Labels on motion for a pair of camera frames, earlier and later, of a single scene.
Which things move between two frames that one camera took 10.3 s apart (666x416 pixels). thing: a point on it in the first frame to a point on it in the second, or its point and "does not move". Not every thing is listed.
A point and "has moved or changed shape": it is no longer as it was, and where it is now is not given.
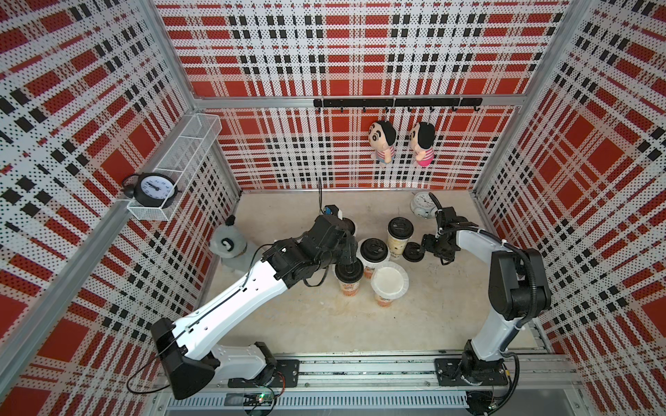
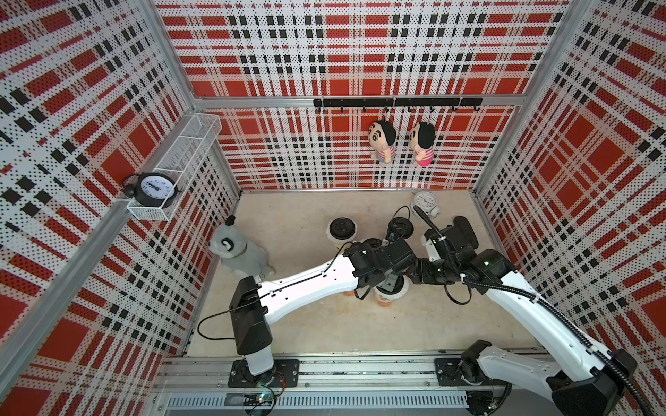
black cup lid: x=348 y=224 does not move
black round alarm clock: x=153 y=190 does not move
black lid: x=401 y=228 does not move
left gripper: x=348 y=245 to x=390 y=282
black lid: x=413 y=251 has moved or changed shape
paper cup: x=382 y=302 does not move
